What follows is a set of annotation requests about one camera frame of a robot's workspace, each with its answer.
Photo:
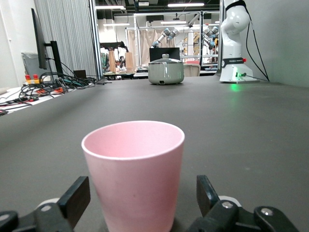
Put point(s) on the small black box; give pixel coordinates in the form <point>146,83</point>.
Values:
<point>79,74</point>

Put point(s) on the red yellow emergency stop button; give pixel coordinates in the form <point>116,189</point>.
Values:
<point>28,79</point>
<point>36,79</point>

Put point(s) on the pink plastic cup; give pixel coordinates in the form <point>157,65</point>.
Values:
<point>135,183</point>

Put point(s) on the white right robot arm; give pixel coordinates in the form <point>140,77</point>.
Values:
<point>231,48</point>

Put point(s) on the grey flat board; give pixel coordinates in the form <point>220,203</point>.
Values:
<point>30,64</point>

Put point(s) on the brown paper bag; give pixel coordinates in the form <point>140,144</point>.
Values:
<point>129,61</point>

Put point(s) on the black background screen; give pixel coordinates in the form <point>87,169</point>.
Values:
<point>157,54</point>

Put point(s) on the beige curtain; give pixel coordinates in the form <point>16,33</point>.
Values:
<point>144,41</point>

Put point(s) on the black monitor on stand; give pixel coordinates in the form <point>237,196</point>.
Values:
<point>39,43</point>

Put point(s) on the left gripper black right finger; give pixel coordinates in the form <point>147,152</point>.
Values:
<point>214,215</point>

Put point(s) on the grey-green cooking pot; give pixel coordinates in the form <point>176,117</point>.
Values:
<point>166,73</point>

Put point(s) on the beige chair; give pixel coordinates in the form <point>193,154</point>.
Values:
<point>192,70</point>

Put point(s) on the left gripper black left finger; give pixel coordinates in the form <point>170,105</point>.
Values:
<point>62,212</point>

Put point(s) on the grey pleated curtain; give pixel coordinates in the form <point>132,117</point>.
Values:
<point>70,36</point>

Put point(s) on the grey blue background robot arm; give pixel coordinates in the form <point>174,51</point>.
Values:
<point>166,33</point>
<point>210,36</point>

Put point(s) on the glass lid with grey knob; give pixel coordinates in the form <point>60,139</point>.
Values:
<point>165,60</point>

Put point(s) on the long ceiling light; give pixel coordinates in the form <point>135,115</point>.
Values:
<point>186,4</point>

